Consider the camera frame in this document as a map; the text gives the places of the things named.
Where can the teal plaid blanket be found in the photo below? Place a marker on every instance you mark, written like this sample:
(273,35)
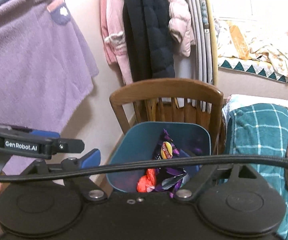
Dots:
(261,129)

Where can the teal plastic trash bin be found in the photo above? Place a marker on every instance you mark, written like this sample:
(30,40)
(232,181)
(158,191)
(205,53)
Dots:
(141,140)

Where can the orange snack wrapper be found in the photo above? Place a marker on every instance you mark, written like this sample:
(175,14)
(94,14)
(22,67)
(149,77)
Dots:
(147,183)

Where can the pink hanging garment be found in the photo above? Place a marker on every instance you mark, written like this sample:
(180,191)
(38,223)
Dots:
(114,36)

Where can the purple fleece towel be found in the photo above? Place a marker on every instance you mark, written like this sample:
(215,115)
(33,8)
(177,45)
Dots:
(46,65)

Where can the black hanging jacket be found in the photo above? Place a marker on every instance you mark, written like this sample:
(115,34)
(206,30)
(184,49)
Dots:
(149,43)

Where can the purple snack wrapper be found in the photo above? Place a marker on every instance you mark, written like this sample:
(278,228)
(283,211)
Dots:
(170,178)

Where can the yellow floral quilt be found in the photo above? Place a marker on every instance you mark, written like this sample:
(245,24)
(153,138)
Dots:
(253,30)

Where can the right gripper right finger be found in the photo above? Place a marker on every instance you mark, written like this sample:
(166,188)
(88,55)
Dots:
(206,178)

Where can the wooden chair black seat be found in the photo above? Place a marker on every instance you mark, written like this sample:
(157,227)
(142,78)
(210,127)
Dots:
(171,99)

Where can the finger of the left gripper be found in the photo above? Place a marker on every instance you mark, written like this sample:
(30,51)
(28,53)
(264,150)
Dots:
(39,144)

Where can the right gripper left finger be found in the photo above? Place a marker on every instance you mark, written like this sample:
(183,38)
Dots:
(84,185)

